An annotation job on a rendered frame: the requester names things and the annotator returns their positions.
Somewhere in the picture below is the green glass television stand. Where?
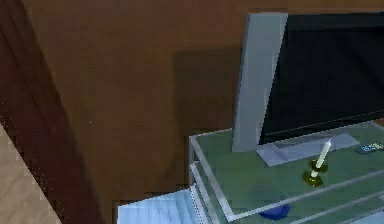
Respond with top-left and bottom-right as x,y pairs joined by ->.
188,120 -> 384,224

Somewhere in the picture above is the blue round dish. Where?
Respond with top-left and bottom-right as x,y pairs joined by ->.
259,203 -> 291,221

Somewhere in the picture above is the white candle in brass holder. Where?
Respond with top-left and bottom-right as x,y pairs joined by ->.
301,138 -> 333,187

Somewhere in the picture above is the grey flat television set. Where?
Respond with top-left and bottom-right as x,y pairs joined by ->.
231,11 -> 384,168

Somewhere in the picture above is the grey remote control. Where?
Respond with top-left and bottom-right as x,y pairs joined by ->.
354,142 -> 384,155

